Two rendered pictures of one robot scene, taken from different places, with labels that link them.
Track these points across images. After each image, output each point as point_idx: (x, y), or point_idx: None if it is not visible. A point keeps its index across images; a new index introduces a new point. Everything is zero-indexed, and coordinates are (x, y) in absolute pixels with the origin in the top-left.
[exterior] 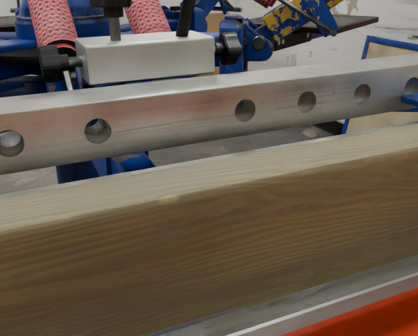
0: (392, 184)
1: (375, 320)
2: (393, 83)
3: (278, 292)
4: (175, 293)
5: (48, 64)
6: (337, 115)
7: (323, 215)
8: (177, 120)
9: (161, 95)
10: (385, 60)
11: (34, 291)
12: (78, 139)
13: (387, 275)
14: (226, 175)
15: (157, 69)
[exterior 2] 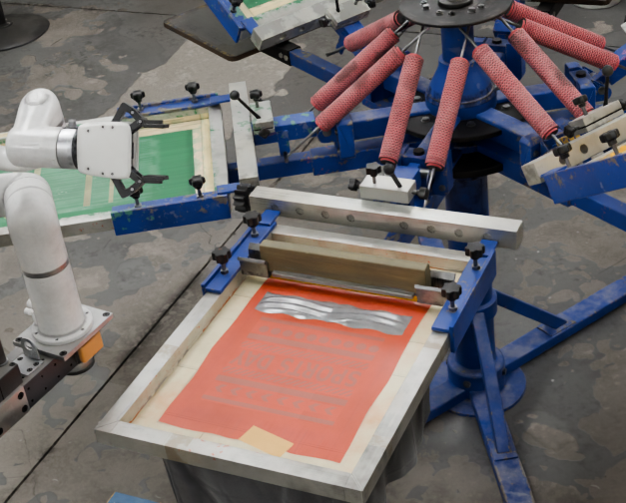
0: (352, 265)
1: (359, 296)
2: (475, 233)
3: (329, 277)
4: (309, 268)
5: (349, 187)
6: (446, 238)
7: (336, 265)
8: (377, 222)
9: (371, 213)
10: (485, 220)
11: (287, 258)
12: (344, 219)
13: (352, 284)
14: (318, 251)
15: (384, 198)
